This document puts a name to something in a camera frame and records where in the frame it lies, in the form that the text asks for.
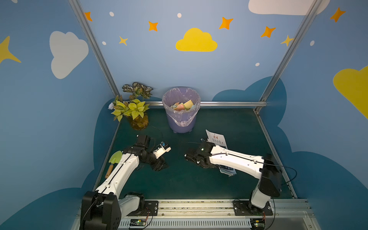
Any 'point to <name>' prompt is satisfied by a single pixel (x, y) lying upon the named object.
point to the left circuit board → (137, 222)
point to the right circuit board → (258, 224)
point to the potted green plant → (132, 105)
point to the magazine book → (218, 139)
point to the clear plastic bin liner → (184, 118)
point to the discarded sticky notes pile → (181, 106)
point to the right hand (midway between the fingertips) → (216, 156)
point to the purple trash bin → (178, 129)
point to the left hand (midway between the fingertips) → (163, 160)
